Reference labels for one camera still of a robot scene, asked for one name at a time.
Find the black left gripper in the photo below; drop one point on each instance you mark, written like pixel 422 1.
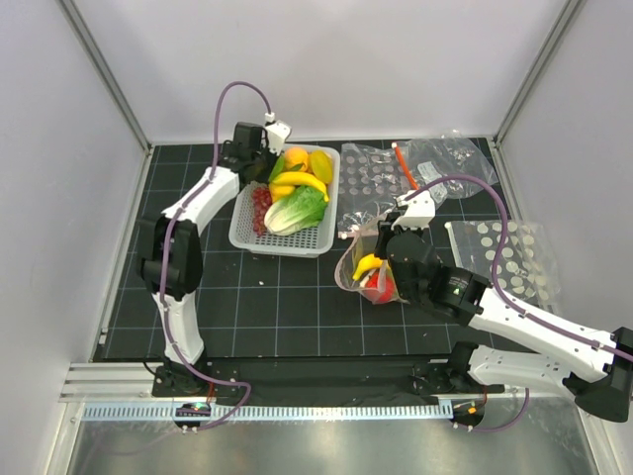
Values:
pixel 271 155

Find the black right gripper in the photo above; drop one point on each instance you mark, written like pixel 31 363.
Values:
pixel 386 232

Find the red apple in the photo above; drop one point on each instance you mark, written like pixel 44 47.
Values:
pixel 379 289

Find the long yellow banana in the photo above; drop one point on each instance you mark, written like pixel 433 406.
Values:
pixel 369 265

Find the pink zipper clear bag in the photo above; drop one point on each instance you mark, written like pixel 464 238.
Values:
pixel 363 242

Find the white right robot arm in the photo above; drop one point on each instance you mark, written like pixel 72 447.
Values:
pixel 593 366

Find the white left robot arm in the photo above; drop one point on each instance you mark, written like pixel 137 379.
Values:
pixel 169 258

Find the white dotted zip bag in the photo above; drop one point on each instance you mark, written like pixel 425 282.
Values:
pixel 526 268

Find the orange zipper clear bag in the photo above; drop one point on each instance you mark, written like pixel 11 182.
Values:
pixel 430 159

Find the red grape bunch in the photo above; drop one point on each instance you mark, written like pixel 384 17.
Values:
pixel 261 202

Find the yellow orange peach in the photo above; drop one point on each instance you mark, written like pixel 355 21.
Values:
pixel 296 159

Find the yellow bell pepper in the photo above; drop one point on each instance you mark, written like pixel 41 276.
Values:
pixel 279 192

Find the yellow starfruit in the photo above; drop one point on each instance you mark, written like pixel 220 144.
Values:
pixel 321 166

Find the napa cabbage lettuce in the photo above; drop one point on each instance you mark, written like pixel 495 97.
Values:
pixel 305 208

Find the white perforated plastic basket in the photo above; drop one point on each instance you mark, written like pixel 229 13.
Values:
pixel 308 243

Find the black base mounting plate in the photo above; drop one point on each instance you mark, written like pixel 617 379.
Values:
pixel 316 380

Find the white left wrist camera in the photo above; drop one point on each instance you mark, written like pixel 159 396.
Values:
pixel 276 132

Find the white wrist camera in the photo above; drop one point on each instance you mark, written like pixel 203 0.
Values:
pixel 276 132
pixel 417 211

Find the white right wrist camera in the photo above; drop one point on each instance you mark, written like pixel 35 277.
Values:
pixel 417 211

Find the left aluminium frame post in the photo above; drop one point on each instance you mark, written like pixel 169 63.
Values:
pixel 81 30

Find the slotted cable duct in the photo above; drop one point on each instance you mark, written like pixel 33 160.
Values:
pixel 180 412

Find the aluminium frame rail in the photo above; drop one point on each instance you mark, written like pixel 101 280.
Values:
pixel 563 22

